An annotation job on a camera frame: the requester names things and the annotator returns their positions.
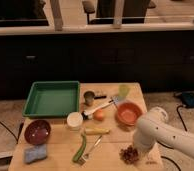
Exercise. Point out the dark red grape bunch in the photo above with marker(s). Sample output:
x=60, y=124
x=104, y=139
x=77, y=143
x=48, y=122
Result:
x=129, y=155

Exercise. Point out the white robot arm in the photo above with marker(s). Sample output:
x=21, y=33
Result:
x=153, y=126

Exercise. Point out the orange bowl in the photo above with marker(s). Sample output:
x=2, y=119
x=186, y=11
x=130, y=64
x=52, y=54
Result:
x=128, y=112

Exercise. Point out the purple bowl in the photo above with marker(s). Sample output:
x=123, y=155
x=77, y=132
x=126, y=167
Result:
x=37, y=132

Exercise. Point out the metal measuring cup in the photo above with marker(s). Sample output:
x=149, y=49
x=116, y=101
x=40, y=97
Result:
x=90, y=97

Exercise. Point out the yellow-green plastic cup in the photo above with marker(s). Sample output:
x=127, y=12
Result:
x=123, y=91

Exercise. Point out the orange fruit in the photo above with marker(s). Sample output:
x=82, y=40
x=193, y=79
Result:
x=99, y=115

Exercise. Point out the white round container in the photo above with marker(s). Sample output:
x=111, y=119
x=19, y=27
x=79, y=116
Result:
x=74, y=120

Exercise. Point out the green plastic tray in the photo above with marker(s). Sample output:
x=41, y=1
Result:
x=52, y=99

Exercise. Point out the green pea pod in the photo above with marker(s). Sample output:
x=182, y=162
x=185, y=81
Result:
x=81, y=150

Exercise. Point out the metal fork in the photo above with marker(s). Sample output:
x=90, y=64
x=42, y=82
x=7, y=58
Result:
x=84, y=158

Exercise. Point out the blue sponge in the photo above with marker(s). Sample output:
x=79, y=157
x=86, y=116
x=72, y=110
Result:
x=35, y=153

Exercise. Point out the blue black floor device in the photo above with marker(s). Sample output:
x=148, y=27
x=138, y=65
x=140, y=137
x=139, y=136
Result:
x=187, y=98

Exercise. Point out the white handled brush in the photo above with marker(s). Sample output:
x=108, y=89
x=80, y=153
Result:
x=87, y=114

